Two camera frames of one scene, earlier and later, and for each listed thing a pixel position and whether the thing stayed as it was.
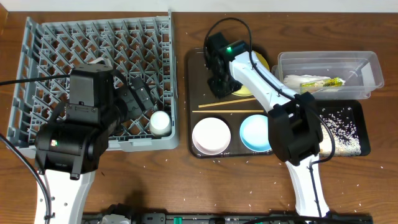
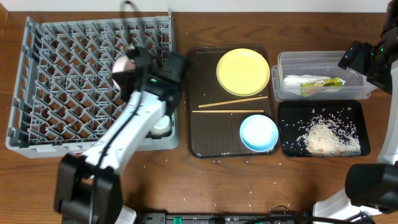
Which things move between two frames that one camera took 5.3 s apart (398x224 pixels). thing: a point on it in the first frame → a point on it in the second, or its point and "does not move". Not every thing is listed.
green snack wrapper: (311, 86) does not move
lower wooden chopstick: (229, 111) does not move
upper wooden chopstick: (203, 106) does not move
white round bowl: (211, 135) → (122, 63)
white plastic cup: (160, 124) does not move
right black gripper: (221, 93) → (356, 56)
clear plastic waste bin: (329, 74) does not move
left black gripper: (135, 107) → (128, 86)
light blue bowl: (254, 133) does not move
